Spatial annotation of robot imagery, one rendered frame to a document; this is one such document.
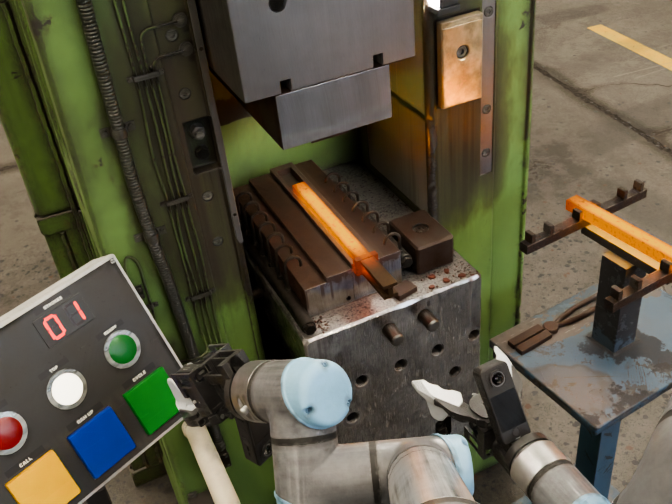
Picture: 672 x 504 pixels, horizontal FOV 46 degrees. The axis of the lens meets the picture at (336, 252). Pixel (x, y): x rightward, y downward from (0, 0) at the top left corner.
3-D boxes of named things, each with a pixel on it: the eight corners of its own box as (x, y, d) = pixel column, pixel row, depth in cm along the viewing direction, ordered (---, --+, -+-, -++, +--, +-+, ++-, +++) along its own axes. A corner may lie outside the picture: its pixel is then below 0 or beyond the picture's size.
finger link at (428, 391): (405, 416, 123) (461, 434, 119) (403, 389, 119) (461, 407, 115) (414, 402, 125) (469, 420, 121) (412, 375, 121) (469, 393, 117)
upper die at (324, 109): (392, 117, 133) (389, 64, 128) (283, 150, 128) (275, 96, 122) (296, 42, 165) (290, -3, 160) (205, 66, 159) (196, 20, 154)
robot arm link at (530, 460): (527, 473, 103) (578, 449, 106) (507, 449, 107) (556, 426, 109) (525, 508, 108) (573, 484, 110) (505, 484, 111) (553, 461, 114)
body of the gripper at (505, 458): (459, 434, 121) (506, 491, 112) (459, 394, 116) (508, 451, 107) (502, 415, 123) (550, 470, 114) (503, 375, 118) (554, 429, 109)
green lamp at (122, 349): (143, 360, 120) (136, 339, 118) (113, 371, 119) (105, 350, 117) (138, 348, 123) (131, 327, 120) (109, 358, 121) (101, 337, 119)
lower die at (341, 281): (402, 282, 154) (400, 247, 149) (308, 317, 148) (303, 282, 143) (315, 187, 186) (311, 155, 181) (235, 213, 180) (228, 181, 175)
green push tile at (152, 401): (187, 405, 124) (162, 365, 122) (150, 435, 120) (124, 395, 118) (181, 405, 126) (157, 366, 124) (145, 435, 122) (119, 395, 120)
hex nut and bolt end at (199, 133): (214, 161, 139) (207, 126, 135) (199, 166, 139) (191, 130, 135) (210, 155, 141) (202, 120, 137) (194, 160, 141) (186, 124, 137)
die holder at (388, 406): (479, 429, 180) (482, 274, 154) (328, 497, 169) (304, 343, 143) (368, 295, 222) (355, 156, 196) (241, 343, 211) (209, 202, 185)
